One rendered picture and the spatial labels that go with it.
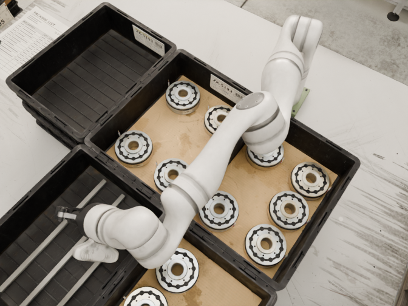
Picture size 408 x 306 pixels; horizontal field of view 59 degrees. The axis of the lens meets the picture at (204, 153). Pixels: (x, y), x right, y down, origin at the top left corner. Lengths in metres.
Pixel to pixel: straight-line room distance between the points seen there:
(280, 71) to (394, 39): 1.97
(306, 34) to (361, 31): 1.68
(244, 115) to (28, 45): 1.04
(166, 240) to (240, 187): 0.43
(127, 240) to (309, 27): 0.73
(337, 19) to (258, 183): 1.87
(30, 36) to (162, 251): 1.14
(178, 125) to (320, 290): 0.61
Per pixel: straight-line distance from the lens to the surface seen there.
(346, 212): 1.20
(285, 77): 0.84
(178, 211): 0.61
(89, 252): 0.75
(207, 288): 0.93
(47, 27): 1.57
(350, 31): 2.68
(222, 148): 0.64
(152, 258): 0.61
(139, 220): 0.58
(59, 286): 0.98
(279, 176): 1.03
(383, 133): 1.37
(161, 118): 1.09
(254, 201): 0.99
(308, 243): 0.88
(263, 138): 0.70
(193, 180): 0.62
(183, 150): 1.03
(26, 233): 1.04
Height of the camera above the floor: 1.75
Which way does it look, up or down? 64 degrees down
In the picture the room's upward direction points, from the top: 5 degrees clockwise
